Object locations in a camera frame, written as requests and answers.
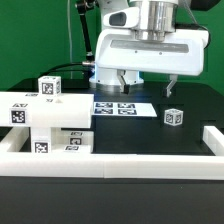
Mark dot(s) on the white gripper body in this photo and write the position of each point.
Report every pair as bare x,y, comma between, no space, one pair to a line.
147,38

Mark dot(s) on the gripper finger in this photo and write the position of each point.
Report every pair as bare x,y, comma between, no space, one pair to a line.
168,89
124,86

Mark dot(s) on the white tagged cube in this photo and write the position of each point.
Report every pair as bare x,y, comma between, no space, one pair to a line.
49,85
173,117

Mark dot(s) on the white chair seat block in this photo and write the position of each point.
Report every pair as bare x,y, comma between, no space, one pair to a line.
40,140

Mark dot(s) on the white chair back frame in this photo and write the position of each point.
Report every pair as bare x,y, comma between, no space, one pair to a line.
35,110

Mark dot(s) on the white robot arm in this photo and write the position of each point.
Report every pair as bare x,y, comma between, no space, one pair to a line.
107,78

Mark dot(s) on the white tag marker sheet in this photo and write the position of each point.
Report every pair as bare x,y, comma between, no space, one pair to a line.
124,109

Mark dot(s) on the white U-shaped fence frame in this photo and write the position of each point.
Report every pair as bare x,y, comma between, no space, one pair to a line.
14,162

